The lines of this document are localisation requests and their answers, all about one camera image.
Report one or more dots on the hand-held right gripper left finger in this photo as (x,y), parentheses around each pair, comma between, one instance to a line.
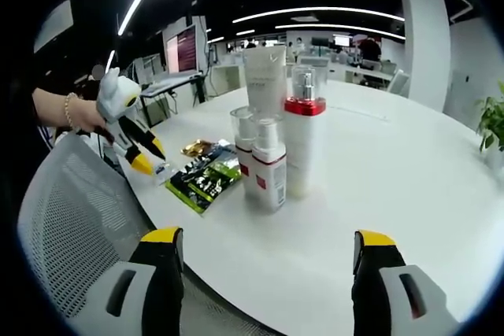
(161,277)

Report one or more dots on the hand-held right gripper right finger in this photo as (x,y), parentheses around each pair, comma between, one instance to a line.
(376,277)

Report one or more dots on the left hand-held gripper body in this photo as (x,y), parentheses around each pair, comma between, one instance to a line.
(116,96)

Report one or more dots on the green sachet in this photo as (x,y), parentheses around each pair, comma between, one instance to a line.
(204,188)

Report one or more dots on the small white skincare bottle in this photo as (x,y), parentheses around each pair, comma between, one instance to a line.
(269,178)
(242,163)

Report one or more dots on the white skincare tube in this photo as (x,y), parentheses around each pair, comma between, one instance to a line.
(265,84)

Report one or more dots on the red-collared white skincare bottle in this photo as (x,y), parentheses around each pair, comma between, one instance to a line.
(301,147)

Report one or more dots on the person's left hand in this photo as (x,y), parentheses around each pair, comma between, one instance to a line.
(90,119)

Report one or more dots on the gold sachet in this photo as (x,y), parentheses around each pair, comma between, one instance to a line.
(197,147)

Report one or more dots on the large display screen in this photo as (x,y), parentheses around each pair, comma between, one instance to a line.
(182,49)

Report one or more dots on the white mesh office chair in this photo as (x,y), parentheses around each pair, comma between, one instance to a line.
(78,226)

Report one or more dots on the ceiling vent panel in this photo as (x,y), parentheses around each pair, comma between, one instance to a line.
(55,25)

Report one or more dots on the white swivel chair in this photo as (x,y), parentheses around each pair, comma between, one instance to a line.
(397,82)

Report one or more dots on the green potted plant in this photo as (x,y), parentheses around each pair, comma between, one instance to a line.
(492,115)

